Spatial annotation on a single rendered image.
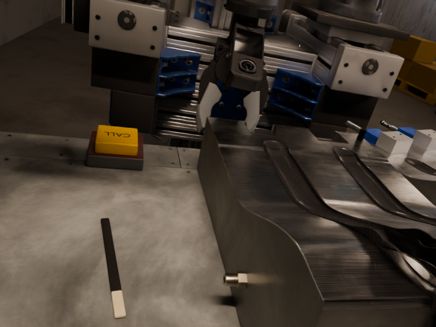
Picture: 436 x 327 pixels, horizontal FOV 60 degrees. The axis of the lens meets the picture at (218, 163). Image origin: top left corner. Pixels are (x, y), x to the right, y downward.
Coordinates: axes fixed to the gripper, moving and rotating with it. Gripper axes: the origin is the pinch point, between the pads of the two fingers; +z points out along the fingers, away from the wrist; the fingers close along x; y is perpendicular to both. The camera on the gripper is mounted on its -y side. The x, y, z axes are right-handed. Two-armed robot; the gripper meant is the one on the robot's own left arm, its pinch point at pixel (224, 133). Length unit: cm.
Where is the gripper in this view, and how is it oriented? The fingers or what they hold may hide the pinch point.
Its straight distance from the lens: 62.7
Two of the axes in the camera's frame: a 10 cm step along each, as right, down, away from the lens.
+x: -9.8, -1.5, -1.4
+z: -1.9, 8.6, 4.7
